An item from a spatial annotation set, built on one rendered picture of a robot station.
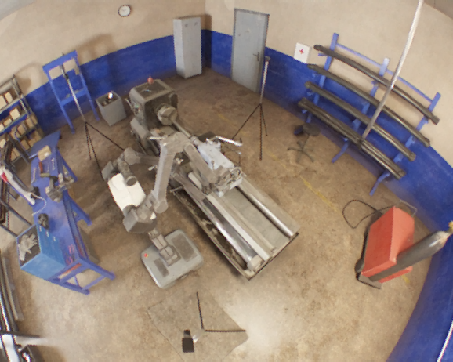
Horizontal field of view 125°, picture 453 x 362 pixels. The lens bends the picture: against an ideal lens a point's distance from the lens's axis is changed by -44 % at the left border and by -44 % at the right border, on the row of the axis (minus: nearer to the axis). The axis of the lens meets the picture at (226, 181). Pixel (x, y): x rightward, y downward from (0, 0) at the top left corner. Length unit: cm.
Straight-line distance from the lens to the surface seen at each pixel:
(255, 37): 533
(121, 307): 292
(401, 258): 272
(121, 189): 127
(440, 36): 390
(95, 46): 577
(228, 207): 209
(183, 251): 253
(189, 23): 603
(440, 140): 413
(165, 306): 272
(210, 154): 208
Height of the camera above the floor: 265
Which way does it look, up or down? 53 degrees down
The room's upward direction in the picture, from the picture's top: 4 degrees clockwise
